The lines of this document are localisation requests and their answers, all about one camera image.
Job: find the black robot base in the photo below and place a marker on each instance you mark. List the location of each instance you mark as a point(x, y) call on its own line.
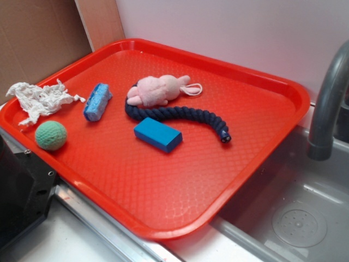
point(27, 186)

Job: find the blue sponge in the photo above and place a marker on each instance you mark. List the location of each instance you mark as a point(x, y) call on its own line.
point(97, 102)

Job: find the blue wooden block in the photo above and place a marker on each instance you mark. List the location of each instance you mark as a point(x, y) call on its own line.
point(158, 134)

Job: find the red plastic tray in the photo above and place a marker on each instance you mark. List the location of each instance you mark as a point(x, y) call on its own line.
point(159, 195)

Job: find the pink plush bunny toy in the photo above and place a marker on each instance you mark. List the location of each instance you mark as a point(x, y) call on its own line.
point(151, 91)

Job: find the green knitted ball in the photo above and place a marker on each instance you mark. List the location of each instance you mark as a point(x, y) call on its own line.
point(51, 135)

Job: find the light wooden board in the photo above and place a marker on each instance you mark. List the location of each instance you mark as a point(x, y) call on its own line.
point(101, 21)

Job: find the white crumpled cloth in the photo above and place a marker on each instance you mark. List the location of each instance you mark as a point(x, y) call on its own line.
point(41, 101)

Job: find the grey plastic sink basin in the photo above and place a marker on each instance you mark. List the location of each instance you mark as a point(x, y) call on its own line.
point(292, 208)

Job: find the grey toy faucet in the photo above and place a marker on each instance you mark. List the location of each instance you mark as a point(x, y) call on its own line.
point(330, 117)

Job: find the brown cardboard panel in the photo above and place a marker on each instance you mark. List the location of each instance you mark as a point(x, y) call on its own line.
point(39, 38)

